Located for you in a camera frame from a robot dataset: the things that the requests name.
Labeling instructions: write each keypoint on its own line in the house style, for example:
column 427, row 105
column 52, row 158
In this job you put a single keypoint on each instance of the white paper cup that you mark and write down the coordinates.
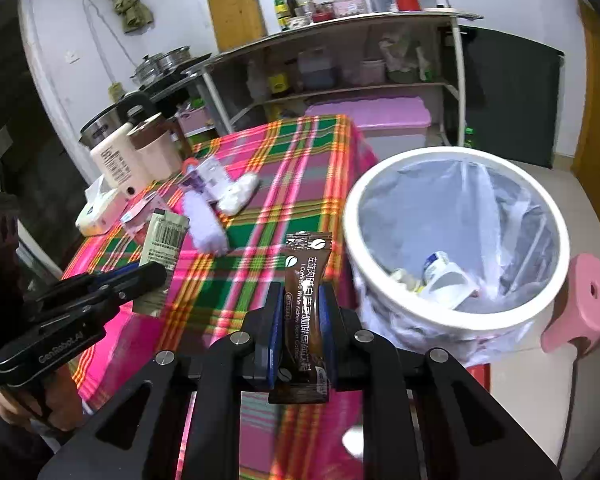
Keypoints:
column 407, row 280

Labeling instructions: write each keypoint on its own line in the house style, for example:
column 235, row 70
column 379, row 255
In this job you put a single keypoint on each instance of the white trash bin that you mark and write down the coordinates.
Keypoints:
column 455, row 254

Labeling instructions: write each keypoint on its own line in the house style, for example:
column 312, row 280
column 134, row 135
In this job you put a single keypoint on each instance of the translucent trash bag liner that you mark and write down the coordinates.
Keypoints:
column 460, row 259

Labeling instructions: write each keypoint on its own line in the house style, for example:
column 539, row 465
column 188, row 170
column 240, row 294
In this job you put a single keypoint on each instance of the pink plastic stool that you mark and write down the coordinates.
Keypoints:
column 577, row 313

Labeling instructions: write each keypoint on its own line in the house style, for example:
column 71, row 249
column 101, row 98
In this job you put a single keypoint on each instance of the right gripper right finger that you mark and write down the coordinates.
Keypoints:
column 348, row 360

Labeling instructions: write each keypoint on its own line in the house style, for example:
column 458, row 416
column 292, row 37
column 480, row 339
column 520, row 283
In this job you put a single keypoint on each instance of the pink lidded storage box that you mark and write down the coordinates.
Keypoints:
column 390, row 125

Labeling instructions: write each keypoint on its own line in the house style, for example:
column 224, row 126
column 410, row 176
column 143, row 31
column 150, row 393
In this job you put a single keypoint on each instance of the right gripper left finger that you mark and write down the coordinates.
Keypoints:
column 265, row 327

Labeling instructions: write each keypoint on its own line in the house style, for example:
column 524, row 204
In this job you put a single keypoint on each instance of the purple milk carton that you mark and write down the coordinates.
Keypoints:
column 209, row 179

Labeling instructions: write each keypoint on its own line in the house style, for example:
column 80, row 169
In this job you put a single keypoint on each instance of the steel steamer pots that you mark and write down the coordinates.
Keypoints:
column 157, row 65

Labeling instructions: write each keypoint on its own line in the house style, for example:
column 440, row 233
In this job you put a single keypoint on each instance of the pink brown kettle jug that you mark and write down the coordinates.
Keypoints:
column 162, row 145

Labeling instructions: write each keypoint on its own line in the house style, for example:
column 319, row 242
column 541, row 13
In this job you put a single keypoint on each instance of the white tissue box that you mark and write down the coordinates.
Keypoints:
column 104, row 207

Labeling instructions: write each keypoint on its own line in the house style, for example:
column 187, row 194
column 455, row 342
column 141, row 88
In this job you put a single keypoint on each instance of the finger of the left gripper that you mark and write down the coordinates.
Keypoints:
column 79, row 285
column 106, row 300

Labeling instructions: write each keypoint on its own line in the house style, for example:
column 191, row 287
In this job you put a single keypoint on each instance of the cream water dispenser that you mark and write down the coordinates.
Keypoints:
column 120, row 162

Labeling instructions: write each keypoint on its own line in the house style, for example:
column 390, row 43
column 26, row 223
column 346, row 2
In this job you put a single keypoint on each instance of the green barcode wrapper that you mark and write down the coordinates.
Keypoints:
column 163, row 243

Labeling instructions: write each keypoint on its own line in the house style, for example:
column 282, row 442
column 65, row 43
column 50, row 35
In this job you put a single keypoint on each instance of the steel rice cooker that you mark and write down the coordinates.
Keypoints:
column 132, row 109

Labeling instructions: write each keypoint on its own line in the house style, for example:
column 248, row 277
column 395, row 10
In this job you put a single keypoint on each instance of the clear oil bottle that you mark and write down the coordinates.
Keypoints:
column 308, row 8

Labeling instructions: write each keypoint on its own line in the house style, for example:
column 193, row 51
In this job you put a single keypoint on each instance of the white yogurt cup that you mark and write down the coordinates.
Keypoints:
column 444, row 283

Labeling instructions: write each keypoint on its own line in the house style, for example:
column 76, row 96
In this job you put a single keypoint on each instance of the red jelly cup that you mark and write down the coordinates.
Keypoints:
column 189, row 165

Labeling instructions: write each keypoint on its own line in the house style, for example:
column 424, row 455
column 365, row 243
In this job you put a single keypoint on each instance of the black cloth cover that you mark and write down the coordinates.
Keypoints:
column 512, row 86

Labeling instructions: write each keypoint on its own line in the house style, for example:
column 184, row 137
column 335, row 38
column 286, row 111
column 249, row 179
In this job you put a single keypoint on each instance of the pink milk carton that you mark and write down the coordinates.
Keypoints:
column 137, row 216

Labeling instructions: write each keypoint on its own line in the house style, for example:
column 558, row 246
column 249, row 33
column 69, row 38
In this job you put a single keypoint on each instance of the brown coffee sachet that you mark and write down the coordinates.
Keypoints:
column 301, row 377

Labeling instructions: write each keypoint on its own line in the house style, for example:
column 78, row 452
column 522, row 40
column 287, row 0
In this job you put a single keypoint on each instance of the plaid tablecloth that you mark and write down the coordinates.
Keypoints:
column 306, row 168

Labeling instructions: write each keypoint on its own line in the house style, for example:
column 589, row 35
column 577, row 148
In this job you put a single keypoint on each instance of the metal shelf unit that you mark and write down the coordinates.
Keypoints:
column 386, row 55

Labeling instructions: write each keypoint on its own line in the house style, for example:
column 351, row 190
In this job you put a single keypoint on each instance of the wooden cutting board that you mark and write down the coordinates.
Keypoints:
column 236, row 22

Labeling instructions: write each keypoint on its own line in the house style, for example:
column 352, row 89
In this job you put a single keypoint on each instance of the green glass bottle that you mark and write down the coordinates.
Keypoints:
column 282, row 14

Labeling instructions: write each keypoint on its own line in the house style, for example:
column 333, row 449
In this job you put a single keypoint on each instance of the dark sauce bottle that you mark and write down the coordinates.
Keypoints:
column 292, row 7

